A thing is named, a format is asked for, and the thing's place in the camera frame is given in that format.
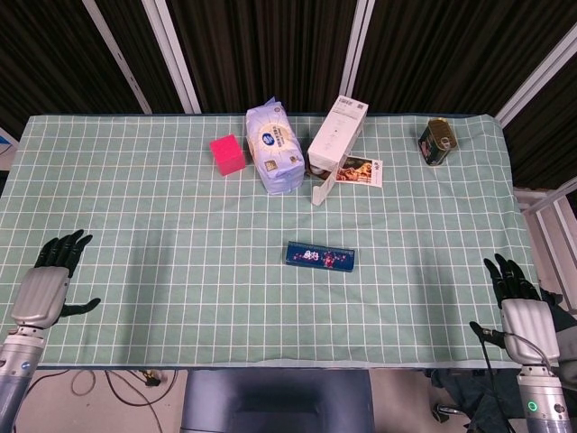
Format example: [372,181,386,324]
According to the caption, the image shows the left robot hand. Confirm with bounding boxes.
[9,228,102,329]

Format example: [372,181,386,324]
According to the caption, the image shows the dark green tin can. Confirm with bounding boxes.
[417,117,459,168]

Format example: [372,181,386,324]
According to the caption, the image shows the pink cube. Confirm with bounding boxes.
[208,134,247,177]

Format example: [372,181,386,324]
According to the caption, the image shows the white metal rack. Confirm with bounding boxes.
[513,173,577,290]

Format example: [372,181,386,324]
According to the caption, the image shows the light blue tissue pack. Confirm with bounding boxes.
[245,96,306,196]

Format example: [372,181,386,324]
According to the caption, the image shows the white frame post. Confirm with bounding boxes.
[82,0,152,114]
[493,33,577,127]
[142,0,202,114]
[344,0,375,114]

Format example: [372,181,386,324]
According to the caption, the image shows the printed photo card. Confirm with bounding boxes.
[335,154,384,189]

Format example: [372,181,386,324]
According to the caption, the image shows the black pleated curtain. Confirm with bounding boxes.
[0,0,577,190]

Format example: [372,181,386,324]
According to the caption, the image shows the green checked tablecloth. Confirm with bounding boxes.
[0,113,552,369]

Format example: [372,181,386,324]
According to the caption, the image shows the blue-grey robot torso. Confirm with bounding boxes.
[179,368,376,433]

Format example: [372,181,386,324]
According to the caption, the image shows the thin grey hand wire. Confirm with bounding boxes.
[504,332,561,364]

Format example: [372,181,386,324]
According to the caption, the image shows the white blue sign board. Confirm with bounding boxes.
[0,125,19,171]

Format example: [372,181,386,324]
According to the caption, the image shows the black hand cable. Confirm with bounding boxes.
[478,327,508,367]

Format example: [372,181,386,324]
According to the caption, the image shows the floor cables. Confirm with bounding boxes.
[8,368,181,433]

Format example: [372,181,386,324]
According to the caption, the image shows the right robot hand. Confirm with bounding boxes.
[469,253,563,367]

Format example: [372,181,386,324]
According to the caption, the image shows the blue glasses case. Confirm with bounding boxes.
[283,240,358,274]

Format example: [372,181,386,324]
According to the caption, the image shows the white carton box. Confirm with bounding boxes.
[306,95,370,207]

